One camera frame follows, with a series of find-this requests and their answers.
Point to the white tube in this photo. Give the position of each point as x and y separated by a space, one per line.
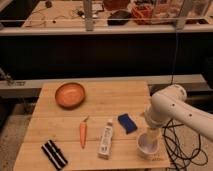
105 141

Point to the grey metal post right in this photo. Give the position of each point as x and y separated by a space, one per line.
181 20

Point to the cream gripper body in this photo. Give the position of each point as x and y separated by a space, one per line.
152 135

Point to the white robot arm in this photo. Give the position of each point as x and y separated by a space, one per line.
169 103

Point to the blue sponge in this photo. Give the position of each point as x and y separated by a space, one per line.
127 123

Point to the black white striped block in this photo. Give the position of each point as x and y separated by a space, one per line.
54 154

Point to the black bag on bench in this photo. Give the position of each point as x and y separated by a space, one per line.
119 17

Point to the orange carrot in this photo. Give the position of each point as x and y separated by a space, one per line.
83 132

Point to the orange ceramic bowl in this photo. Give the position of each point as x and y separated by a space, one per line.
70 95

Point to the orange crate on bench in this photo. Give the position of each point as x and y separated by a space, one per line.
142 14

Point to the white ceramic cup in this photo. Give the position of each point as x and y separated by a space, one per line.
145 148

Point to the grey metal post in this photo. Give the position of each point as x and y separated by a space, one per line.
181 20
87 4

